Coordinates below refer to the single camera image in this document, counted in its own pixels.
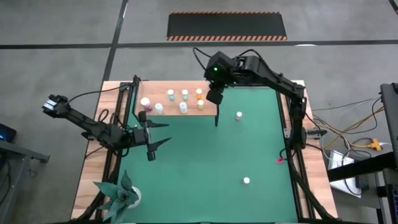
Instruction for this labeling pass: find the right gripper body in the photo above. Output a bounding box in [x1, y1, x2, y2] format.
[205, 82, 226, 106]

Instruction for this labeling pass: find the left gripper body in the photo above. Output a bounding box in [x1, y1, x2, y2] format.
[131, 110, 157, 162]

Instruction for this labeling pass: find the large red medicine bottle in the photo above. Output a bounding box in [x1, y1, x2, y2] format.
[139, 96, 154, 113]

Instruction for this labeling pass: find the teal leafy plant white pot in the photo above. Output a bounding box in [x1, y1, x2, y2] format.
[93, 169, 142, 223]

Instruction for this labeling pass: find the green table mat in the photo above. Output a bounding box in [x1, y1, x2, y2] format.
[119, 86, 299, 223]

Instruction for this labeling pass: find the black hazard-striped floor mat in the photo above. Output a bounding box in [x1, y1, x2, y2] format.
[166, 11, 288, 42]

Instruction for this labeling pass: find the grey metal desk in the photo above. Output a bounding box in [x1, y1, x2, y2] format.
[0, 139, 50, 223]

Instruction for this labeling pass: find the black device blue light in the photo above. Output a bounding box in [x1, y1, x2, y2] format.
[0, 123, 17, 144]

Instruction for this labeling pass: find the black side desk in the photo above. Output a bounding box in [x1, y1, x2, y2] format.
[328, 151, 398, 183]

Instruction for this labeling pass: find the yellow power splitter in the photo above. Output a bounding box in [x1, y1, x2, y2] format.
[366, 139, 383, 152]

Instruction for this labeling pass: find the grey computer case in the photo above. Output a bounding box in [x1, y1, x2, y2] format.
[379, 82, 398, 152]

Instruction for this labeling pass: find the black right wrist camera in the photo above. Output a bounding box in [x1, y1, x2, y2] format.
[203, 51, 236, 85]

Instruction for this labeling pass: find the wooden shelf black frame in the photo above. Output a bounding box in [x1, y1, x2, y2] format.
[132, 74, 220, 128]

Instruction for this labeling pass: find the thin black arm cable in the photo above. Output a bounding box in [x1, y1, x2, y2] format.
[67, 81, 137, 103]

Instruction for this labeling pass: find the black rig frame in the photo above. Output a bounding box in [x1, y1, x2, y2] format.
[82, 74, 338, 224]

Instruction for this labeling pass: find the orange extension cable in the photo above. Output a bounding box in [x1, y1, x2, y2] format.
[323, 107, 386, 150]

